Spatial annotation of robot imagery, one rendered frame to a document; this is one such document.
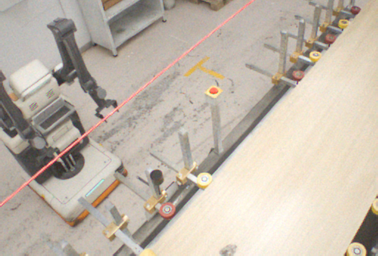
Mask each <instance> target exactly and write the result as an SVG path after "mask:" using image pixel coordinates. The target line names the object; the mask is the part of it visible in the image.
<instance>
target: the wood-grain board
mask: <svg viewBox="0 0 378 256"><path fill-rule="evenodd" d="M377 193H378V0H369V1H368V3H367V4H366V5H365V6H364V7H363V8H362V10H361V11H360V12H359V13H358V15H356V17H355V18H354V20H352V21H351V23H350V24H349V25H348V26H347V27H346V29H345V30H343V32H342V33H341V35H339V37H338V38H337V40H336V41H334V43H333V44H332V45H331V46H330V47H329V49H328V50H327V51H326V52H325V53H324V55H323V56H322V57H321V58H320V59H319V61H318V62H317V63H316V64H315V65H314V66H313V67H312V68H311V70H310V71H309V72H308V73H307V74H306V76H305V77H304V78H303V79H302V80H301V82H299V84H297V85H296V87H295V88H294V89H293V90H292V92H291V93H290V94H289V95H288V96H287V98H286V99H285V100H284V101H283V102H282V103H281V104H280V105H279V106H278V108H277V109H276V110H275V111H274V112H273V114H272V115H271V116H270V117H269V118H268V120H266V122H265V123H264V124H263V125H262V126H261V127H260V128H259V129H258V131H257V132H255V134H254V135H253V136H252V137H251V139H250V140H248V142H247V144H246V145H244V146H243V148H242V149H241V150H240V151H239V152H238V153H237V154H236V156H234V157H233V159H232V160H231V161H230V162H229V163H228V165H227V166H226V167H225V168H224V169H223V171H222V172H220V173H219V175H218V176H217V177H215V179H214V180H213V181H212V182H211V184H209V186H208V187H207V188H206V189H205V190H204V191H203V193H202V194H201V195H199V197H198V198H197V199H196V200H195V201H194V202H193V203H192V204H191V206H189V208H188V209H187V210H186V211H185V212H184V213H183V215H181V216H180V217H179V219H178V220H177V221H176V222H175V223H174V225H172V227H171V228H169V230H168V231H167V232H166V233H165V234H164V235H163V236H162V237H161V238H160V240H158V242H157V243H155V246H153V247H152V248H151V251H152V252H154V253H155V255H157V256H223V255H220V254H219V249H220V248H222V247H226V246H227V244H231V245H233V244H235V245H237V249H236V253H234V254H233V256H343V255H344V254H345V253H346V251H347V248H348V247H349V245H350V243H351V242H352V240H353V239H354V236H355V234H356V233H357V230H358V229H359V227H360V225H361V223H362V222H363V220H364V218H365V216H366V215H367V211H369V209H370V207H371V205H372V203H373V201H374V199H375V198H376V196H377Z"/></svg>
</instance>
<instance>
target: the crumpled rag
mask: <svg viewBox="0 0 378 256"><path fill-rule="evenodd" d="M236 249H237V245H235V244H233V245H231V244H227V246H226V247H222V248H220V249H219V254H220V255H223V256H233V254H234V253H236Z"/></svg>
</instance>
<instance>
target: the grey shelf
mask: <svg viewBox="0 0 378 256"><path fill-rule="evenodd" d="M78 4H79V5H80V10H81V11H82V15H83V17H84V21H85V23H86V27H87V30H88V31H89V35H90V38H91V41H92V43H93V44H92V45H93V46H97V44H99V45H101V46H104V47H105V48H107V49H110V50H111V51H112V52H113V56H114V57H117V51H116V49H115V48H116V47H118V46H119V45H121V44H122V43H123V42H124V41H126V39H129V38H130V37H131V36H133V35H136V34H137V33H138V32H140V31H141V30H143V29H144V28H146V27H147V26H148V25H149V24H152V23H153V22H154V21H156V20H157V19H158V18H160V17H162V16H163V18H164V20H162V22H164V23H165V22H166V21H167V20H166V19H165V10H164V6H163V2H162V0H142V1H141V0H121V1H119V2H118V3H116V4H114V5H113V6H112V7H110V8H108V9H107V10H105V11H104V9H103V5H102V1H101V0H78ZM96 43H97V44H96Z"/></svg>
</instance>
